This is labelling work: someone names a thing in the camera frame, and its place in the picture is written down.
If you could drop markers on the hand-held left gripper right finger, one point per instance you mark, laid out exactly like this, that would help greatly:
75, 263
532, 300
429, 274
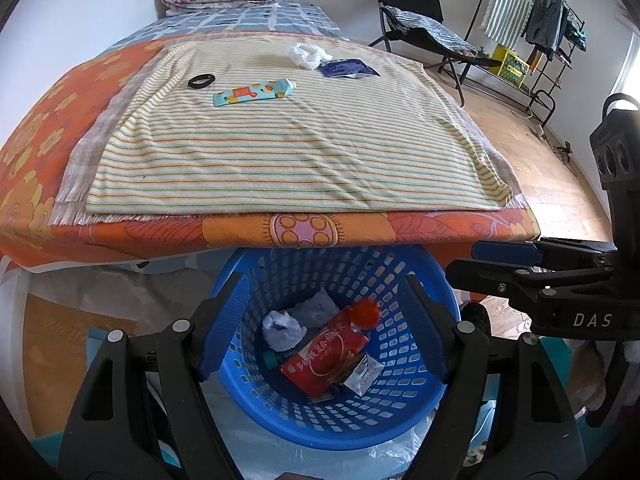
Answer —
430, 330

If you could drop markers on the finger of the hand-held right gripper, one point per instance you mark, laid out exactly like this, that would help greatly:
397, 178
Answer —
490, 280
500, 251

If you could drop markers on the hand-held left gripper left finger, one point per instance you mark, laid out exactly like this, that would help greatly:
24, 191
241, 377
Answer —
220, 330

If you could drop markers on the orange bottle cap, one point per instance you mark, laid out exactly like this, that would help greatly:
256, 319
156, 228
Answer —
365, 314

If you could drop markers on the blue plastic basket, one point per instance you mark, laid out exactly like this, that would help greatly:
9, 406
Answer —
280, 280

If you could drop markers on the clear plastic bottle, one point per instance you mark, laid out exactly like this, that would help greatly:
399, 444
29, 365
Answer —
320, 310

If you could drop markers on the red cardboard box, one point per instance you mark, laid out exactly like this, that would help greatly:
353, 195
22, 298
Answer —
320, 355

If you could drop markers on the colourful toothpaste tube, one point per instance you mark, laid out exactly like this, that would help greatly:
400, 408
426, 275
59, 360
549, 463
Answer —
250, 92

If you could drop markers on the black clothes rack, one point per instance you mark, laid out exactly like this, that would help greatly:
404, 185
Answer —
545, 95

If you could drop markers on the window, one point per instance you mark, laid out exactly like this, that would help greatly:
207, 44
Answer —
634, 70

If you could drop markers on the teal garment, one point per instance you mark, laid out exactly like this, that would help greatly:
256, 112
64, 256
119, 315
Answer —
576, 36

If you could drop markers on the yellow plastic crate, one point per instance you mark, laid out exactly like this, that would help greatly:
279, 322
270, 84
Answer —
510, 62

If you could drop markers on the striped yellow cloth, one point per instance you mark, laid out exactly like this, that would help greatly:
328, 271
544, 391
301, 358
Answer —
300, 160

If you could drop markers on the dark grey jacket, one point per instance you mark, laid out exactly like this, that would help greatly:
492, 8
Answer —
545, 22

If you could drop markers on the checked beige cloth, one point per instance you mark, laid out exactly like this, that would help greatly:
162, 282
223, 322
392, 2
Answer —
85, 160

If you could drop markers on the striped grey blanket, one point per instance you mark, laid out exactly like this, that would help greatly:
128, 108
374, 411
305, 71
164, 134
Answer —
430, 27

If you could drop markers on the green striped towel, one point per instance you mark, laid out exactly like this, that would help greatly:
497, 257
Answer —
510, 5

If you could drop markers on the blue foil wrapper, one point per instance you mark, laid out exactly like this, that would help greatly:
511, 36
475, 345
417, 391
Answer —
345, 66

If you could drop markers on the orange floral tablecloth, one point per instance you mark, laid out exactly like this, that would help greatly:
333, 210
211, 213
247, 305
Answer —
30, 135

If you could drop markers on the white crumpled plastic bag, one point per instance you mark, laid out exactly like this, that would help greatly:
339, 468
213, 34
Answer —
306, 55

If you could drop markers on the bed with blue plaid sheet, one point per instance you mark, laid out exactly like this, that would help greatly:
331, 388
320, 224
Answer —
240, 17

